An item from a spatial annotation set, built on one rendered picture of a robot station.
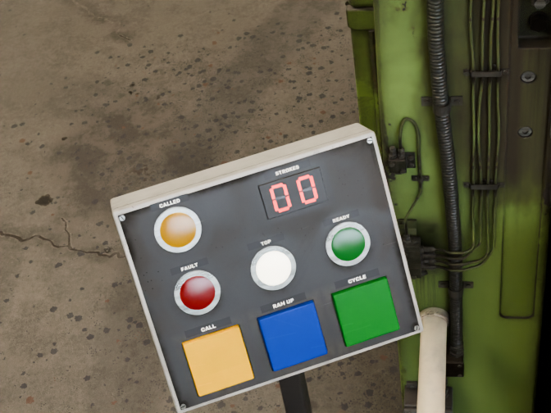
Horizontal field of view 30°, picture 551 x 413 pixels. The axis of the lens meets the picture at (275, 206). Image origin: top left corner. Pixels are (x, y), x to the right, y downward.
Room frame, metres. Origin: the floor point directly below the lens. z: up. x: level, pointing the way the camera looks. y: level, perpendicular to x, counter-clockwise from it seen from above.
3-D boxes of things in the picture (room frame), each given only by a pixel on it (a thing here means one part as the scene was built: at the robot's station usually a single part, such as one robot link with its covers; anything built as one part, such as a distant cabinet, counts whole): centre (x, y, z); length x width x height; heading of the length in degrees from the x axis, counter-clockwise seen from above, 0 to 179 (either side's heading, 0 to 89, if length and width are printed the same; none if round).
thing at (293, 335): (0.82, 0.01, 1.01); 0.07 x 0.05 x 0.07; 100
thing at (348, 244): (0.88, -0.08, 1.09); 0.05 x 0.03 x 0.04; 75
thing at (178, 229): (0.89, 0.12, 1.16); 0.05 x 0.03 x 0.04; 75
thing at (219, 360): (0.80, 0.11, 1.01); 0.07 x 0.05 x 0.07; 100
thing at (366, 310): (0.83, -0.09, 1.01); 0.07 x 0.05 x 0.07; 100
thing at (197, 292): (0.85, 0.12, 1.09); 0.05 x 0.03 x 0.04; 75
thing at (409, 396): (1.08, -0.22, 0.36); 0.09 x 0.07 x 0.12; 75
